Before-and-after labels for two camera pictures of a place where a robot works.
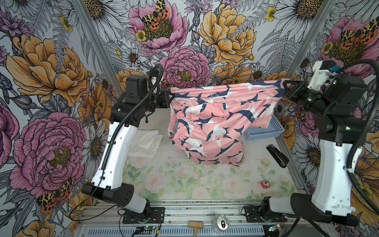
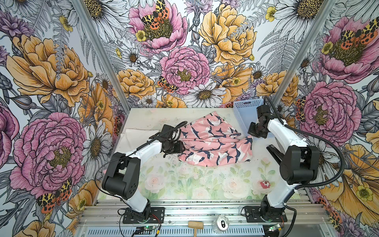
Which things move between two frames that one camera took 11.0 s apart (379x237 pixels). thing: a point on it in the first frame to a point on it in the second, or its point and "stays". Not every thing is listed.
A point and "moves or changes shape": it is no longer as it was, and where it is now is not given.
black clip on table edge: (282, 160) stays
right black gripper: (300, 85) to (251, 131)
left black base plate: (157, 216) stays
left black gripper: (164, 94) to (179, 146)
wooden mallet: (195, 224) stays
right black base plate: (253, 214) stays
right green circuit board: (275, 227) stays
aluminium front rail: (202, 213) stays
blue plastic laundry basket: (275, 128) moves or changes shape
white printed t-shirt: (145, 143) stays
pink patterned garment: (208, 122) moves or changes shape
